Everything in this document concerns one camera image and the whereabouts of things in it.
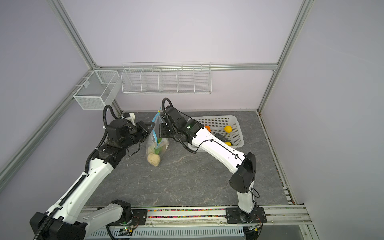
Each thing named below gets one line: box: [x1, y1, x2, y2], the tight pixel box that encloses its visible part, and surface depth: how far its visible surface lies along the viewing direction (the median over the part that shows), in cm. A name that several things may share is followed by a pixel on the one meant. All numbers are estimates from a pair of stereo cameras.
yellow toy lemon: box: [224, 125, 233, 133], surface depth 107 cm
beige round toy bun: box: [147, 153, 161, 167], surface depth 85 cm
